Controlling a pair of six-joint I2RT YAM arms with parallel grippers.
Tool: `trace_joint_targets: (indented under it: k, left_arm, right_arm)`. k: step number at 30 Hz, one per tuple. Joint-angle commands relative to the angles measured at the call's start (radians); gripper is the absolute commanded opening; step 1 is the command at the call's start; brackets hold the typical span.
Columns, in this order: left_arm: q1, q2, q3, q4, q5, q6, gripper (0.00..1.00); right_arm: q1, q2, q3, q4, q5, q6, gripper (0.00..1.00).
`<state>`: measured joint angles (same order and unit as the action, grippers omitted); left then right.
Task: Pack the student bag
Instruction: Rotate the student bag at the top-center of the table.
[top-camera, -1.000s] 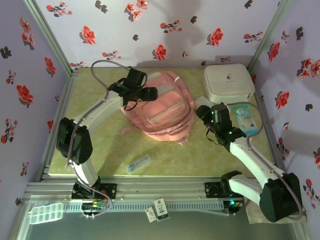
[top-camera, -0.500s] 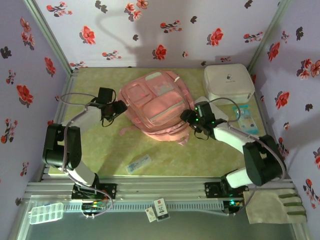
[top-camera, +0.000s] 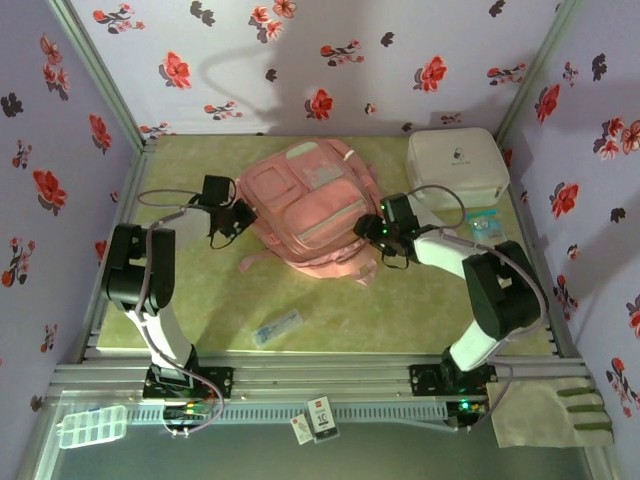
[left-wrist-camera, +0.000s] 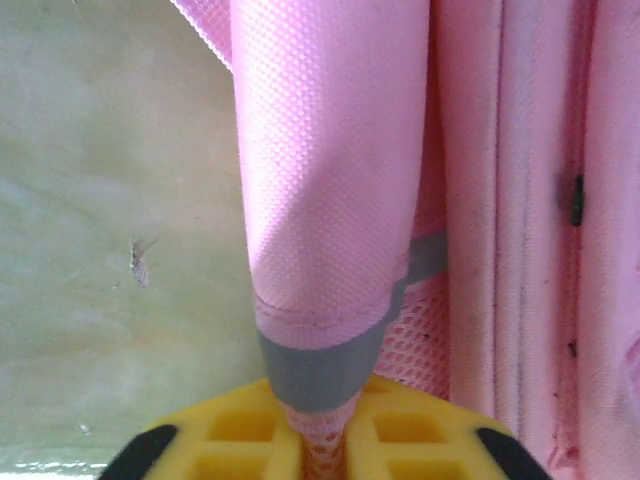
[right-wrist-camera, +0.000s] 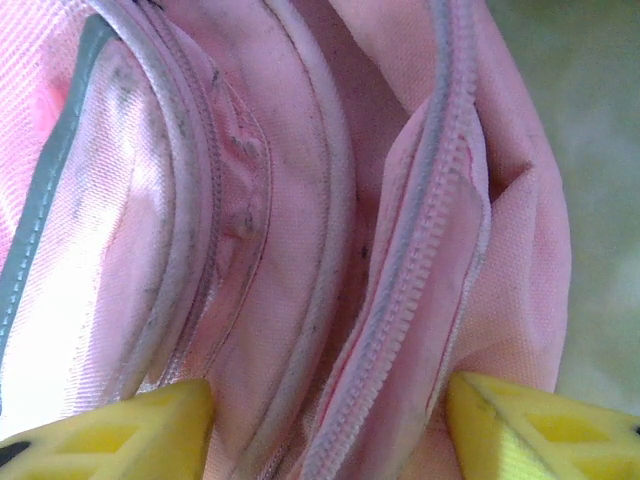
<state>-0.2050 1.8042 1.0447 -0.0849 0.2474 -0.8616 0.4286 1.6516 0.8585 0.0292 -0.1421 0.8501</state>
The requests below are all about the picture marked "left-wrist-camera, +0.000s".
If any pink student backpack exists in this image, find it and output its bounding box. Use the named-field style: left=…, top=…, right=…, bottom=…
left=169, top=0, right=640, bottom=480

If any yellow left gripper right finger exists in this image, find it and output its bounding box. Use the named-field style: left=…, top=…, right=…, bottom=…
left=344, top=374, right=551, bottom=480

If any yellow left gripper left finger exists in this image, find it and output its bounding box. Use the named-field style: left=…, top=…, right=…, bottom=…
left=102, top=377, right=304, bottom=480

